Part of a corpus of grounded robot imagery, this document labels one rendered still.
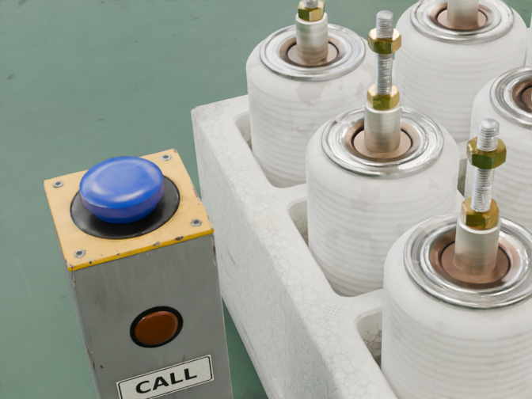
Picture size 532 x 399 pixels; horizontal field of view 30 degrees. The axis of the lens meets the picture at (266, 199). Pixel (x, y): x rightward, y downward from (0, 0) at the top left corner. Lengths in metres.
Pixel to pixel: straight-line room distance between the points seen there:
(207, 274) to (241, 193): 0.22
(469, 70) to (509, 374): 0.26
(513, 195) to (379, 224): 0.10
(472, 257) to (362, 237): 0.10
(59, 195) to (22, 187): 0.55
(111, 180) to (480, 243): 0.19
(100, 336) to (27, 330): 0.40
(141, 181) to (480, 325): 0.18
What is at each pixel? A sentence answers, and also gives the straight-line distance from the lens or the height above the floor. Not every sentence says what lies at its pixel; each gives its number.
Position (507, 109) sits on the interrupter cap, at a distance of 0.65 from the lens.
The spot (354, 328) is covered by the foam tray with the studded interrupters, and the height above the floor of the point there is 0.18.
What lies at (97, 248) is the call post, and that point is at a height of 0.31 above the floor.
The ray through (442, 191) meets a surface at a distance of 0.61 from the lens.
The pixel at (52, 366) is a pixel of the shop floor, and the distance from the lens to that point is 0.85.
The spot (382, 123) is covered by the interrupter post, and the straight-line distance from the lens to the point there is 0.60.
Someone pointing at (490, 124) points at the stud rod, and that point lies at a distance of 0.48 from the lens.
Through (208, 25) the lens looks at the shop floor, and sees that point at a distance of 1.28.
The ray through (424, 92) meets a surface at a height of 0.21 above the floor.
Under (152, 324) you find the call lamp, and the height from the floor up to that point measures 0.27.
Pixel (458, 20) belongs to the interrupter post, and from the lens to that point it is 0.75.
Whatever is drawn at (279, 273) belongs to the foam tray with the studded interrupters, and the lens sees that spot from 0.64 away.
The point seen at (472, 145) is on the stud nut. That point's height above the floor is 0.33.
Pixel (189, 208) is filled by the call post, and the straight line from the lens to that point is 0.48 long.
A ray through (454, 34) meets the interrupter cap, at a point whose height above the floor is 0.25.
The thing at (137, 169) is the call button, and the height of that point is 0.33.
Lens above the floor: 0.62
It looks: 39 degrees down
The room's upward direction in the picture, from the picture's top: 4 degrees counter-clockwise
